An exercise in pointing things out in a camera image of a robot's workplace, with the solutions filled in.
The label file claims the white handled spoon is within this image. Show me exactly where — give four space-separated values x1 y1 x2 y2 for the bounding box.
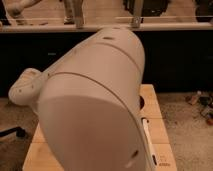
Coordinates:
141 117 157 166

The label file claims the black office chair base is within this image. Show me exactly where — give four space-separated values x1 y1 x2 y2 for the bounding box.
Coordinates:
0 127 26 138

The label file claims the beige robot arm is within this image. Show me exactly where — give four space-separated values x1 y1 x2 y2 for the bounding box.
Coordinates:
8 27 155 171

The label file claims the wooden railing shelf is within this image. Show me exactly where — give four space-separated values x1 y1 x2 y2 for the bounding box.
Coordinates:
0 0 213 30

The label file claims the dark brown bowl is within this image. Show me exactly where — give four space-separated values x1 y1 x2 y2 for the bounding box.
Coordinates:
140 96 145 110

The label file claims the clutter on floor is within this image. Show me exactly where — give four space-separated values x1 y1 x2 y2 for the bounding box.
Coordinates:
185 91 213 126

